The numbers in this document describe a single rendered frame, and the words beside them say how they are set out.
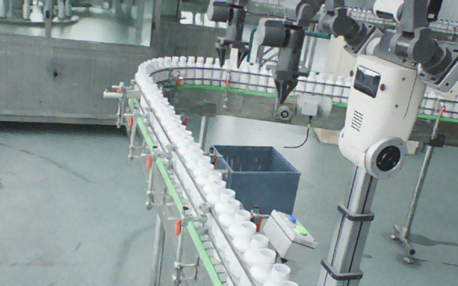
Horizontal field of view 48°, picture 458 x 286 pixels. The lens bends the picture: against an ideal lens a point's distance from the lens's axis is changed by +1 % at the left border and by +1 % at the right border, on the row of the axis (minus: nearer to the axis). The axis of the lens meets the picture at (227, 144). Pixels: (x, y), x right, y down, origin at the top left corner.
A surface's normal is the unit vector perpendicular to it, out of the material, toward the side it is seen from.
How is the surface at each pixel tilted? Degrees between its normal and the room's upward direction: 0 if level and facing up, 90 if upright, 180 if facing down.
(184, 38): 90
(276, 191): 90
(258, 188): 90
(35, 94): 90
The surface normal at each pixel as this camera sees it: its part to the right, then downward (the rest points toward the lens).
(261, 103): 0.00, 0.33
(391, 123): 0.28, 0.53
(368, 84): -0.94, -0.02
